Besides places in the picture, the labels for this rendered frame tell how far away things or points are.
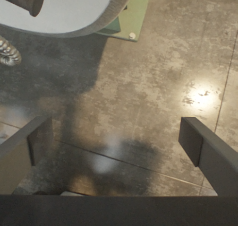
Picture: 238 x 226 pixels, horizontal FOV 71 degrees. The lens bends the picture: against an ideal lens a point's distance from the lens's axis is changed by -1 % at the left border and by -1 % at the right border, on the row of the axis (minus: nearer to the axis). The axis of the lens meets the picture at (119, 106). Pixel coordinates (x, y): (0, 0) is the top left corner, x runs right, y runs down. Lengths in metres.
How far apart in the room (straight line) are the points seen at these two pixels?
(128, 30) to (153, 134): 0.59
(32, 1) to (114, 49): 0.79
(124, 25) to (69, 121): 0.63
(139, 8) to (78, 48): 0.42
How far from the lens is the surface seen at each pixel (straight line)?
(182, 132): 0.16
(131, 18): 1.09
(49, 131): 0.17
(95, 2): 0.55
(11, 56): 0.37
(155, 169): 0.96
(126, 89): 0.95
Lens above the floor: 0.93
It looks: 81 degrees down
